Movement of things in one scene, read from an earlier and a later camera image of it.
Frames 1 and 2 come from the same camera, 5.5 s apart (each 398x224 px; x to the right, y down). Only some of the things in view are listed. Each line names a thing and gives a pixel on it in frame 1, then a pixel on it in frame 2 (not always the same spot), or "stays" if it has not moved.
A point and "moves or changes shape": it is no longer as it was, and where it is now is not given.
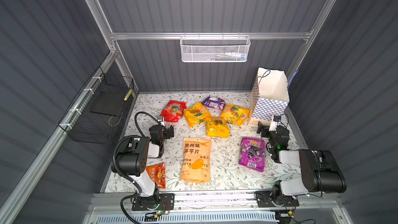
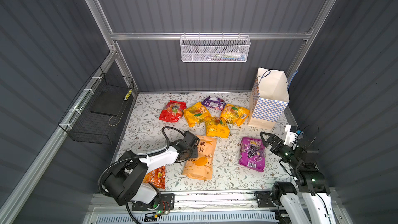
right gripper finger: [259, 124] -> [266, 143]
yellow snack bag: [216, 126] stays
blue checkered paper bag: [270, 97] stays
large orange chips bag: [196, 163] moves or changes shape
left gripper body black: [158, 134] -> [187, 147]
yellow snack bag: [196, 114] stays
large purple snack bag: [252, 154] stays
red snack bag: [173, 111] stays
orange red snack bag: [157, 171] stays
